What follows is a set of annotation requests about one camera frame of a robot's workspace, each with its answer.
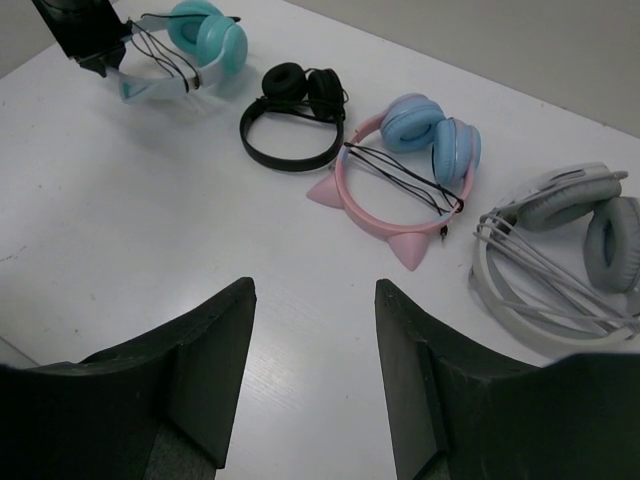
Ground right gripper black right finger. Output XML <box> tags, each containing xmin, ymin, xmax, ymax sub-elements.
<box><xmin>375</xmin><ymin>279</ymin><xmax>639</xmax><ymax>479</ymax></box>

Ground pink and blue cat-ear headphones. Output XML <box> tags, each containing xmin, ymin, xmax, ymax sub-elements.
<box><xmin>307</xmin><ymin>93</ymin><xmax>482</xmax><ymax>271</ymax></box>

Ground teal cat-ear headphones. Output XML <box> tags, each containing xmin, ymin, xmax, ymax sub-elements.
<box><xmin>107</xmin><ymin>1</ymin><xmax>248</xmax><ymax>104</ymax></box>

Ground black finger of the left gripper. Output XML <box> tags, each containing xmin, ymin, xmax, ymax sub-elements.
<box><xmin>77</xmin><ymin>42</ymin><xmax>126</xmax><ymax>78</ymax></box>

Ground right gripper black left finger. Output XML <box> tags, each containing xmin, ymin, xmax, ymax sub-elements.
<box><xmin>1</xmin><ymin>277</ymin><xmax>256</xmax><ymax>479</ymax></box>

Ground black headphone audio cable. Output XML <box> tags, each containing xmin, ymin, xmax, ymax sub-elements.
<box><xmin>127</xmin><ymin>13</ymin><xmax>241</xmax><ymax>94</ymax></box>

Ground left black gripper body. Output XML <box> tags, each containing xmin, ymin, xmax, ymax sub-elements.
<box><xmin>32</xmin><ymin>0</ymin><xmax>125</xmax><ymax>63</ymax></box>

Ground small black headphones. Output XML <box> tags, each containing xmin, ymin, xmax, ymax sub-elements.
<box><xmin>239</xmin><ymin>62</ymin><xmax>348</xmax><ymax>173</ymax></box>

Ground grey over-ear headphones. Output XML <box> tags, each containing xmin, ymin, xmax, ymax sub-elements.
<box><xmin>469</xmin><ymin>162</ymin><xmax>639</xmax><ymax>352</ymax></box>

